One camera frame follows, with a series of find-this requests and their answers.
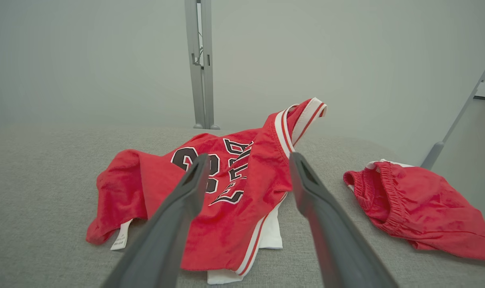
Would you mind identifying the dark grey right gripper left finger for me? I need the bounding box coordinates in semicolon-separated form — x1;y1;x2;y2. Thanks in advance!
102;154;211;288

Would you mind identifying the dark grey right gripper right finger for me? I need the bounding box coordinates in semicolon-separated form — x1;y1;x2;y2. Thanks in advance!
289;152;400;288

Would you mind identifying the red basketball jersey white trim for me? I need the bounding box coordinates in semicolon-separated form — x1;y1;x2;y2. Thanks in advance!
86;97;328;285

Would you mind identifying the red shorts white stripe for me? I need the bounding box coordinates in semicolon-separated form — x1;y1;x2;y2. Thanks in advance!
343;159;485;263

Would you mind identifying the grey slanted partition post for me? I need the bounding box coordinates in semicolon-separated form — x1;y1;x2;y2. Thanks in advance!
420;49;485;171

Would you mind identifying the grey double partition post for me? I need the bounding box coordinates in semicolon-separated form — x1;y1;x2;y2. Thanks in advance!
184;0;220;130

